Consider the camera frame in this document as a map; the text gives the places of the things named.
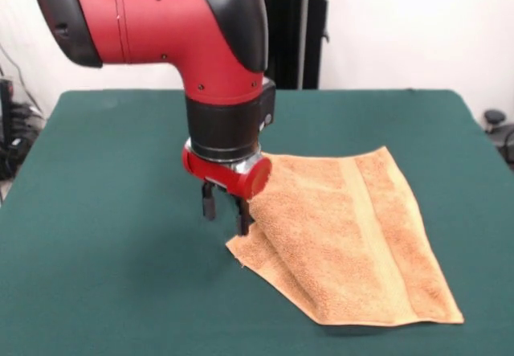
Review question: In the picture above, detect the black round knob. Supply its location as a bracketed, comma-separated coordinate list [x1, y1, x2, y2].
[483, 109, 508, 133]

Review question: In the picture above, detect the dark green table cloth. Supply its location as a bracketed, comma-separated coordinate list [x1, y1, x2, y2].
[0, 88, 514, 356]

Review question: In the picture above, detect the grey wall cable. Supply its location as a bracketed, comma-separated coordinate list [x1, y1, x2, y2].
[0, 44, 41, 112]

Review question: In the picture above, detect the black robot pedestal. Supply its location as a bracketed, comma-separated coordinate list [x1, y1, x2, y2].
[251, 0, 347, 91]

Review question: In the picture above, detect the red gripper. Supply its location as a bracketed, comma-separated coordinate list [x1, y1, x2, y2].
[181, 138, 273, 237]

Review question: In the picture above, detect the orange terry towel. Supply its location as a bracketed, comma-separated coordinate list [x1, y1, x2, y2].
[225, 145, 466, 326]

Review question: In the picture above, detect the black cable bundle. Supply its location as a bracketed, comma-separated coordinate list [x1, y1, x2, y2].
[10, 103, 46, 148]

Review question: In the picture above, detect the black electronics box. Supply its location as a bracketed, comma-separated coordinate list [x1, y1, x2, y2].
[0, 77, 15, 180]

